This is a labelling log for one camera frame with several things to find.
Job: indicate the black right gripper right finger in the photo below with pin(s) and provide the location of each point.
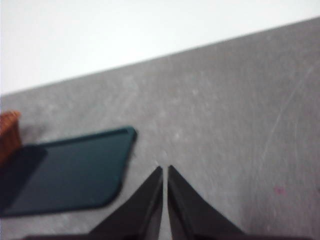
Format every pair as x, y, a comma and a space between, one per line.
195, 215

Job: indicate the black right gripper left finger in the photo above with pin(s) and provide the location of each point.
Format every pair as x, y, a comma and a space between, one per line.
135, 215

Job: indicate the dark teal rectangular tray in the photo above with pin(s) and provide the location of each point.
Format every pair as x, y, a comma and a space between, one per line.
62, 175

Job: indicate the brown wicker basket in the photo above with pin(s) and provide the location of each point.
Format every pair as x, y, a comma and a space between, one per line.
8, 132

